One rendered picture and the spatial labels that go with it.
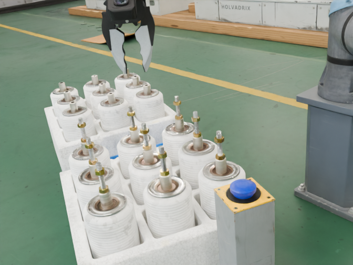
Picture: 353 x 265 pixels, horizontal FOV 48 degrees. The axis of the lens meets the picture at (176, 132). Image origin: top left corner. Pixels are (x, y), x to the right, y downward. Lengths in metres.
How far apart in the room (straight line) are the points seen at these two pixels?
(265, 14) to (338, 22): 2.08
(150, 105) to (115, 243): 0.60
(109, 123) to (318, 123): 0.61
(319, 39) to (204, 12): 1.15
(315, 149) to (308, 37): 1.73
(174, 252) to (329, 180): 0.50
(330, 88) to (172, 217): 0.50
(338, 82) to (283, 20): 1.97
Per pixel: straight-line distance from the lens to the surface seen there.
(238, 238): 0.62
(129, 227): 0.75
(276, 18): 2.97
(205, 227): 0.78
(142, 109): 1.26
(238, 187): 0.61
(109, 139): 1.21
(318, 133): 1.06
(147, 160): 0.86
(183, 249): 0.77
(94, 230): 0.74
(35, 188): 1.40
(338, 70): 1.00
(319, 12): 2.77
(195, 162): 0.87
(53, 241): 1.13
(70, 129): 1.22
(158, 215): 0.76
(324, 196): 1.13
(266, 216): 0.63
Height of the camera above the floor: 0.67
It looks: 25 degrees down
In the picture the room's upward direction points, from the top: 7 degrees counter-clockwise
